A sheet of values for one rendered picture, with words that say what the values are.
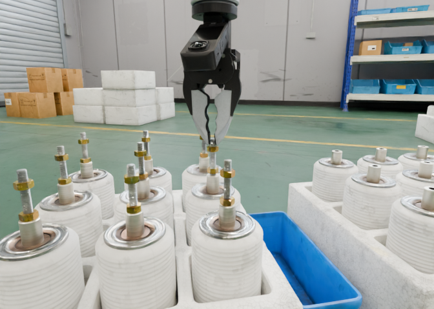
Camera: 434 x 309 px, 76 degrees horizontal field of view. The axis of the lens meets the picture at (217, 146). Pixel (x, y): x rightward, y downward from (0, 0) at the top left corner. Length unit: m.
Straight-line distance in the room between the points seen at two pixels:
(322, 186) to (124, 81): 2.51
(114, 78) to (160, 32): 3.31
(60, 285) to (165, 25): 5.93
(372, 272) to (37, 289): 0.46
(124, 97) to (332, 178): 2.53
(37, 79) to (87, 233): 3.72
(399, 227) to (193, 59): 0.39
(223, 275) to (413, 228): 0.28
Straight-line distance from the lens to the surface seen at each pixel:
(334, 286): 0.58
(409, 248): 0.52
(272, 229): 0.74
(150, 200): 0.46
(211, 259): 0.36
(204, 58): 0.36
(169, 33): 6.10
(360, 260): 0.56
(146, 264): 0.35
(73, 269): 0.40
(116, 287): 0.37
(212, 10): 0.44
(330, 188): 0.67
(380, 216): 0.59
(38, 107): 3.96
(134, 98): 2.92
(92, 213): 0.49
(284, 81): 5.35
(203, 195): 0.47
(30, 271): 0.38
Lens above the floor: 0.44
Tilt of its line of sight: 13 degrees down
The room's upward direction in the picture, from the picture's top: straight up
